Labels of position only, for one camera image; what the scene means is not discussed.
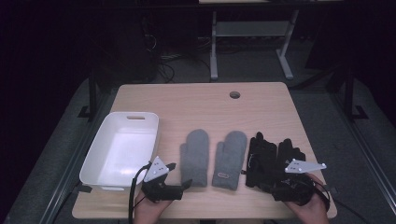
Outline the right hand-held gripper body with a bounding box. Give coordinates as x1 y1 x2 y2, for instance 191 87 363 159
272 158 328 206

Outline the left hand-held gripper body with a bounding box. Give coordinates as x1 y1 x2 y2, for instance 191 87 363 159
141 155 185 203

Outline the plain grey mitten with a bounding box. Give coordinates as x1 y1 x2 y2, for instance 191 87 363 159
179 128 210 189

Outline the black glove with white print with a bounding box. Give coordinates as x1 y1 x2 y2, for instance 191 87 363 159
275 137 307 180

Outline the white plastic bin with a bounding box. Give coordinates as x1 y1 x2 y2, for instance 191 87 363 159
78 111 160 195

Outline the grey mitten with label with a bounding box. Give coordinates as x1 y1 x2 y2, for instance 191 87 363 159
211 130 248 191

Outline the person's left hand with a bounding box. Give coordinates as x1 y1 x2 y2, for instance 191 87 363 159
133 189 174 224

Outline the person's right hand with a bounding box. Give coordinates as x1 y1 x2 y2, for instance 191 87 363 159
283 173 331 224

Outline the metal floor rail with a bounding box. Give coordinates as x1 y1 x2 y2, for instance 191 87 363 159
38 91 111 224
329 91 396 217

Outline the bundle of floor cables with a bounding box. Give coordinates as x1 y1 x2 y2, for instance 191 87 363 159
141 31 213 84

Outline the black stand post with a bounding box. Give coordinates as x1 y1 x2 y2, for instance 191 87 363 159
77 69 98 119
343 65 369 121

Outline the white metal desk frame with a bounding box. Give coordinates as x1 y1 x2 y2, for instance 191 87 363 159
209 8 301 81

